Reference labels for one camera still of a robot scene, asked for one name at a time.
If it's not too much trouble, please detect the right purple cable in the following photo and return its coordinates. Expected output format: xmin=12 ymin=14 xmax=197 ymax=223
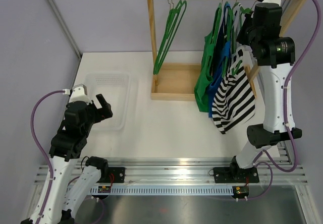
xmin=252 ymin=0 xmax=318 ymax=199

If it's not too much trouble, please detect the green hanger of striped top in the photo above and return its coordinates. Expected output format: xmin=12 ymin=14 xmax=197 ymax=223
xmin=228 ymin=0 xmax=252 ymax=76

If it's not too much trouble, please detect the white slotted cable duct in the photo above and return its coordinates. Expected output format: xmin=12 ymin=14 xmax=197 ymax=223
xmin=90 ymin=186 xmax=233 ymax=196

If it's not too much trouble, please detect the striped black white tank top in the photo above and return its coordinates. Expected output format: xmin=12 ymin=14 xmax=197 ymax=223
xmin=211 ymin=2 xmax=257 ymax=135

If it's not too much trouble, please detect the white plastic basket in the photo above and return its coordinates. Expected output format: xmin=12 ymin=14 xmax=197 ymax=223
xmin=83 ymin=71 xmax=131 ymax=132

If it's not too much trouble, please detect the blue tank top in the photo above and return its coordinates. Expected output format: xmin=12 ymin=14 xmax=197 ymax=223
xmin=207 ymin=2 xmax=237 ymax=119

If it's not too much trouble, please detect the green tank top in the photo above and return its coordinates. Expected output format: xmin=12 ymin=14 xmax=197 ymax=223
xmin=193 ymin=28 xmax=220 ymax=113

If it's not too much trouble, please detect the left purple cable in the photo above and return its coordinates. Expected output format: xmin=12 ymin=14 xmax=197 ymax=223
xmin=30 ymin=90 xmax=65 ymax=218

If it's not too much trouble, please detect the green hanger of blue top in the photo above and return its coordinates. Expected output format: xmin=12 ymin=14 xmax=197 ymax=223
xmin=219 ymin=0 xmax=240 ymax=58

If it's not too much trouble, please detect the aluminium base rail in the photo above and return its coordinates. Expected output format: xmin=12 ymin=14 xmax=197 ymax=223
xmin=34 ymin=146 xmax=308 ymax=185

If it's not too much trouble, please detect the purple cable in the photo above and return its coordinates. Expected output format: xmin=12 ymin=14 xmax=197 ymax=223
xmin=252 ymin=0 xmax=318 ymax=199
xmin=30 ymin=90 xmax=65 ymax=218

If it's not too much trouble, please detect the wooden clothes rack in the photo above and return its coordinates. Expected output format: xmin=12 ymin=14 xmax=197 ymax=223
xmin=147 ymin=0 xmax=306 ymax=101

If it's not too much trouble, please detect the empty green hanger back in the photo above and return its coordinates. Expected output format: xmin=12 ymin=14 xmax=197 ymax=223
xmin=154 ymin=0 xmax=186 ymax=72

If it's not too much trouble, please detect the empty green hanger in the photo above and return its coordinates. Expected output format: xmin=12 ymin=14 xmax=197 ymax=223
xmin=154 ymin=0 xmax=186 ymax=72
xmin=153 ymin=0 xmax=188 ymax=75

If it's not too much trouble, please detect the empty green hanger front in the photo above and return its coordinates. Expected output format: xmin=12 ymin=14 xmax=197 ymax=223
xmin=153 ymin=0 xmax=188 ymax=75

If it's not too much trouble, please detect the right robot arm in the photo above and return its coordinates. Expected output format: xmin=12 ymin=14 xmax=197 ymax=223
xmin=229 ymin=2 xmax=302 ymax=182

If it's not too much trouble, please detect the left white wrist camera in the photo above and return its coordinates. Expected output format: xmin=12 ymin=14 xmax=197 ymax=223
xmin=63 ymin=84 xmax=92 ymax=104

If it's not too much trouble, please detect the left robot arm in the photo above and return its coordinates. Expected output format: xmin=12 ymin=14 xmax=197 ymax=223
xmin=22 ymin=94 xmax=113 ymax=223

